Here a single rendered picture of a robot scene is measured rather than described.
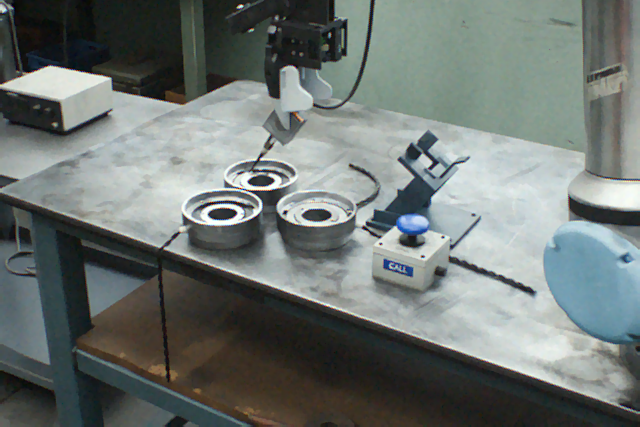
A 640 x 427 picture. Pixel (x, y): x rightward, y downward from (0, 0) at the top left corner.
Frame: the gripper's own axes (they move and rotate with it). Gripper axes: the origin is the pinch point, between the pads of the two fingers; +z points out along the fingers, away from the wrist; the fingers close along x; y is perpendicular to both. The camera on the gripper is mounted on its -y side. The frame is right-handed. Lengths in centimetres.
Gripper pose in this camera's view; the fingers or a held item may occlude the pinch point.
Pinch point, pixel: (288, 115)
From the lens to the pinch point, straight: 123.3
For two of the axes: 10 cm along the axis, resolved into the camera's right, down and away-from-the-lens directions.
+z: 0.0, 9.0, 4.3
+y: 8.6, 2.2, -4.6
